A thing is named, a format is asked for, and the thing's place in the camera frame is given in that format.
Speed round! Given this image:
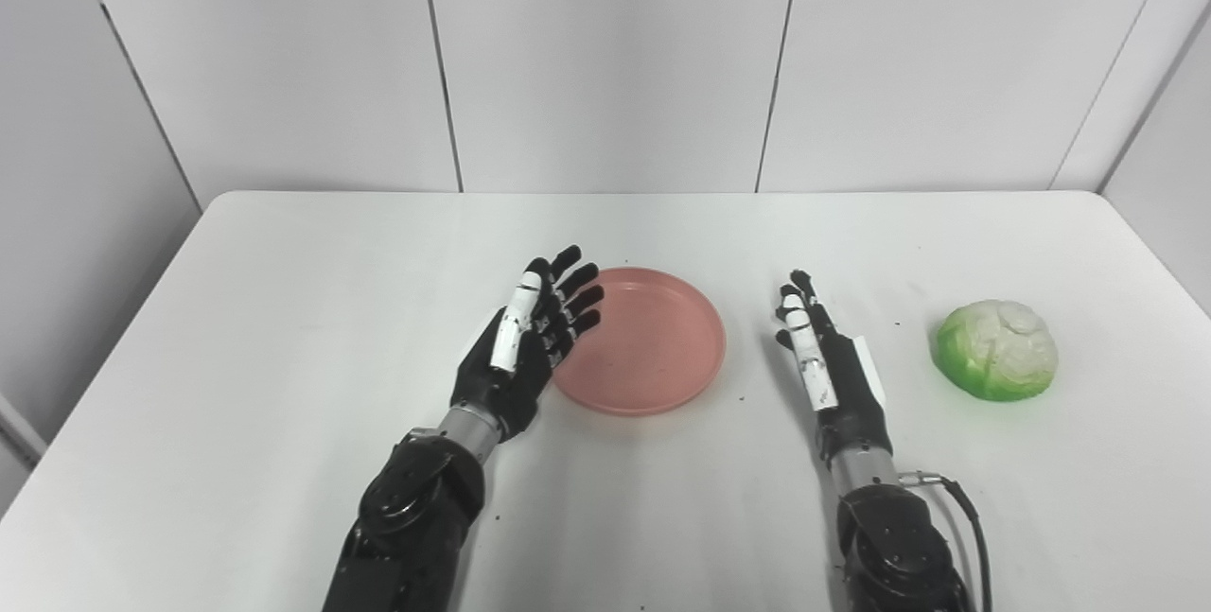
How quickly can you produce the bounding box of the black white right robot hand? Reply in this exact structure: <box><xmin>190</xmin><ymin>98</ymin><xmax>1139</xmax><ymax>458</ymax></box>
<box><xmin>774</xmin><ymin>270</ymin><xmax>895</xmax><ymax>462</ymax></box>

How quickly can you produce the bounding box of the green white cabbage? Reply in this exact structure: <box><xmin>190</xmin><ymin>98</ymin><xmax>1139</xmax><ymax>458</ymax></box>
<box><xmin>930</xmin><ymin>299</ymin><xmax>1060</xmax><ymax>403</ymax></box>

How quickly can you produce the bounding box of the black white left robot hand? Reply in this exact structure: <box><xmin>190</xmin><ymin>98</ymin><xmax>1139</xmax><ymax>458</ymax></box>
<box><xmin>449</xmin><ymin>245</ymin><xmax>606</xmax><ymax>445</ymax></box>

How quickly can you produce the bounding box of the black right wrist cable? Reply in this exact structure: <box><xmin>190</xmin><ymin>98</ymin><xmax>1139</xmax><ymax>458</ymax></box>
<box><xmin>899</xmin><ymin>470</ymin><xmax>994</xmax><ymax>612</ymax></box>

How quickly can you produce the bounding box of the pink round plate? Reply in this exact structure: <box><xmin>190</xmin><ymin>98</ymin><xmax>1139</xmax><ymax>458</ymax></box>
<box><xmin>552</xmin><ymin>267</ymin><xmax>728</xmax><ymax>418</ymax></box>

